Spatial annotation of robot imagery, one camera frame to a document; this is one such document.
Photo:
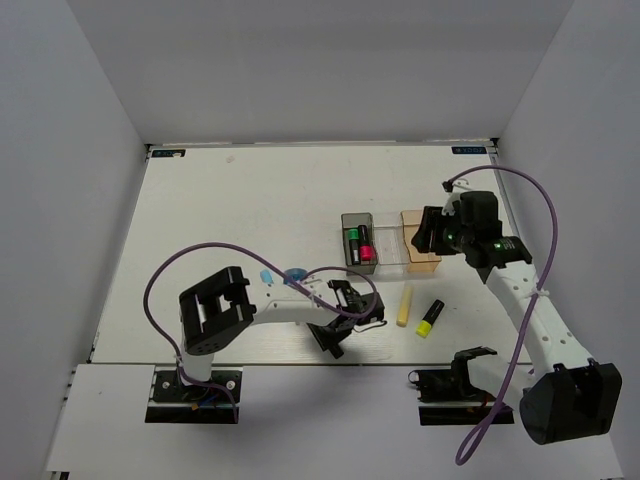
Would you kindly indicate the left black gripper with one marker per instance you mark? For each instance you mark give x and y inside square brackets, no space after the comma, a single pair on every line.
[325,342]

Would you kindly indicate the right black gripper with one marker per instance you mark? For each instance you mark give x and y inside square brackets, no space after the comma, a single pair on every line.
[431,218]

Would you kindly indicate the pink cap black highlighter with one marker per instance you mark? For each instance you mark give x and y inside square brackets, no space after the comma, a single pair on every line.
[365,247]

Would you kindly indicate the pale yellow glue stick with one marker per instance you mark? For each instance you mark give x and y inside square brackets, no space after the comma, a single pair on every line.
[403,313]

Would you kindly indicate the green cap black highlighter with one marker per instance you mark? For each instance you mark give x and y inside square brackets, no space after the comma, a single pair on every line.
[354,246]

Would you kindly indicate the blue round jar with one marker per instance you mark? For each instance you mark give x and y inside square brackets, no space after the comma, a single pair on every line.
[294,275]

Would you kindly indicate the yellow cap black highlighter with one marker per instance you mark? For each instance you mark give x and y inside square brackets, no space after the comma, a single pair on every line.
[428,320]

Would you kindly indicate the light blue glue stick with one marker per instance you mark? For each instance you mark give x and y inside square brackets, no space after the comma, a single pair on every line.
[266,277]

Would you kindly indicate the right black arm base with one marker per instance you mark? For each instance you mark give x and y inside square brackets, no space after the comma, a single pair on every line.
[441,403]

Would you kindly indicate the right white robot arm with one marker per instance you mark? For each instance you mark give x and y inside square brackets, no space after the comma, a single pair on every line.
[567,394]

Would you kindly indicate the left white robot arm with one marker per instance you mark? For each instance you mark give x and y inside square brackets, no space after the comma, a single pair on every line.
[217,310]

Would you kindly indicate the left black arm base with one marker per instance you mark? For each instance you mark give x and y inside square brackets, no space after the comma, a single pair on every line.
[172,402]

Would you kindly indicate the clear transparent bin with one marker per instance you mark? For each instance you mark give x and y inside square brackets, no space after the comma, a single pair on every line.
[391,252]

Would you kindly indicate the dark grey transparent bin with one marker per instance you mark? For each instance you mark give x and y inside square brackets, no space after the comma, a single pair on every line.
[353,220]

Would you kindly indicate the right blue table label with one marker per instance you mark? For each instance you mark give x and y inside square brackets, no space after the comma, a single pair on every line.
[469,150]

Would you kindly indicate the blue table label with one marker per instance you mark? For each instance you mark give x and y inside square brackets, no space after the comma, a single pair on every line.
[469,150]
[168,153]

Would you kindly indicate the left blue table label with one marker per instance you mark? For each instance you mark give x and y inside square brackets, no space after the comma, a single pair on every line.
[168,153]

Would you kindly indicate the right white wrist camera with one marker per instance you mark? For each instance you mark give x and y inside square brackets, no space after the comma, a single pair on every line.
[454,189]

